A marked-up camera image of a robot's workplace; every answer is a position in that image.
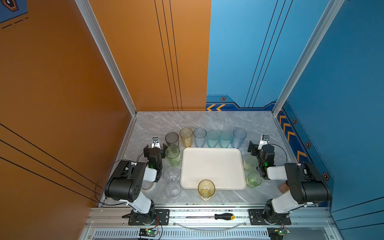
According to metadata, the blue tall glass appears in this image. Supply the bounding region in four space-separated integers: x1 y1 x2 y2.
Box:
231 128 247 149

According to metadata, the yellow tall glass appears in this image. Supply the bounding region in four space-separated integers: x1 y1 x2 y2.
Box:
180 128 193 148

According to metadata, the light blue glass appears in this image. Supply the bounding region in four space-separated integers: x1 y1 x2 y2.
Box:
194 127 207 148

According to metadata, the yellow ribbed glass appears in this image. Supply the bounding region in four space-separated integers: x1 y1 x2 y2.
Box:
198 180 216 201

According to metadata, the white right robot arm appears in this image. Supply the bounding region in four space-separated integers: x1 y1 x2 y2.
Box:
248 142 332 225

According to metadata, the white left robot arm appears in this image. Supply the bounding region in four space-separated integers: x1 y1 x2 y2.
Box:
105 144 168 225

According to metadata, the cream rectangular tray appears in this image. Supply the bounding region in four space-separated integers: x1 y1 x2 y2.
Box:
181 148 247 191

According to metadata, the pale green glass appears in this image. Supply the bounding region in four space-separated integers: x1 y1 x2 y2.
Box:
243 155 259 173

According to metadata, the green glass left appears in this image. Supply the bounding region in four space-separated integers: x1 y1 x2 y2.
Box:
165 146 181 167

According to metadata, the grey smoked glass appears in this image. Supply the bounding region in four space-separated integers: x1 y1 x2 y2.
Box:
165 132 179 147

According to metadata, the green short glass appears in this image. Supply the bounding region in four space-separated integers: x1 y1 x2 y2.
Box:
247 172 262 188

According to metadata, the clear glass upper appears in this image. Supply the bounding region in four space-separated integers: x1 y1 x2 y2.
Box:
164 167 181 183

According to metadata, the clear glass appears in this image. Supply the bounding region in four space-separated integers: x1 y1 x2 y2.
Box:
164 167 181 183
166 181 182 200

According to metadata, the tape roll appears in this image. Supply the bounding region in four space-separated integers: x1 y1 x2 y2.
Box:
141 181 156 194

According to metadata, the brown bottle black cap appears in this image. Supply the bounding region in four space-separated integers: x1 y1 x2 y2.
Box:
278 183 290 194

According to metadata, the clear glass lower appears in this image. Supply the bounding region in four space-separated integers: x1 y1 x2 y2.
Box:
166 181 182 200

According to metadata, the teal glass right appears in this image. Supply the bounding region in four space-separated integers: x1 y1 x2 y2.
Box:
220 131 233 148

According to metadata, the teal glass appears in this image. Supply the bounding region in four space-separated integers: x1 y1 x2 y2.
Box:
207 130 220 148
220 131 233 148

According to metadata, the teal glass left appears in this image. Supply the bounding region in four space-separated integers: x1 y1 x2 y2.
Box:
207 130 220 148

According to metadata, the black yellow screwdriver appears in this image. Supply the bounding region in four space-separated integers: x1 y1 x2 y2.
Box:
186 213 235 221

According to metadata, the right green circuit board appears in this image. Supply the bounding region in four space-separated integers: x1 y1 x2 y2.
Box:
267 229 291 240

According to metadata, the green circuit board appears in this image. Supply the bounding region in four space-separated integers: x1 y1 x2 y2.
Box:
267 229 291 240
139 229 159 240

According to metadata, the left green circuit board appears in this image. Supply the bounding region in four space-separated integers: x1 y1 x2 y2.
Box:
139 229 159 240

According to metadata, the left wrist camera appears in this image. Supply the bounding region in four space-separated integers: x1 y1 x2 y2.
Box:
152 137 161 149

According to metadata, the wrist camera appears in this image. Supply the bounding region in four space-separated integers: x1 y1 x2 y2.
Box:
258 135 270 150
152 137 161 149

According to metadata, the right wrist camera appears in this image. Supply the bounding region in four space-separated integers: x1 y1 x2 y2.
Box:
258 135 270 150

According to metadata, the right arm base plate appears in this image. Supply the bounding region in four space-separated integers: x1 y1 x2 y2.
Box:
248 209 292 226

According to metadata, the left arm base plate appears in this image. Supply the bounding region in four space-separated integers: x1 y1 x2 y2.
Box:
128 208 170 226

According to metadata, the clear cable on rail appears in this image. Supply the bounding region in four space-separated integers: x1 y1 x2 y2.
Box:
170 220 248 232

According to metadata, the aluminium front rail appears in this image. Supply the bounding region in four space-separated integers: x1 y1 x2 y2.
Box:
80 204 343 240

